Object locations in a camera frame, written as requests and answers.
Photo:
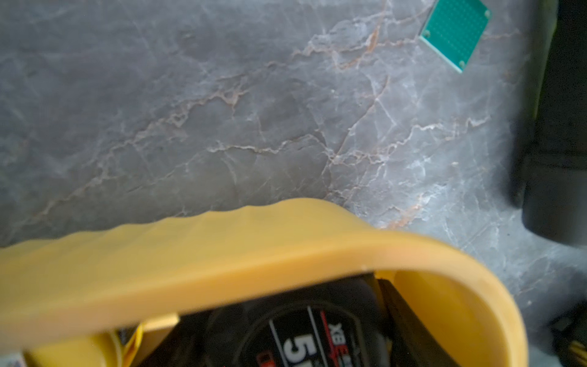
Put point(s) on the black 5m tape measure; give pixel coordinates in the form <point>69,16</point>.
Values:
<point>338,323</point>

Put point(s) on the yellow plastic storage box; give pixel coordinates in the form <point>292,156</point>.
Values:
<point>89,282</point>

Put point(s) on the small green circuit board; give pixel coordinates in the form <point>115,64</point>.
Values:
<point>454,28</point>

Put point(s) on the green black cordless drill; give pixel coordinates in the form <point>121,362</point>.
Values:
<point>548,172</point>

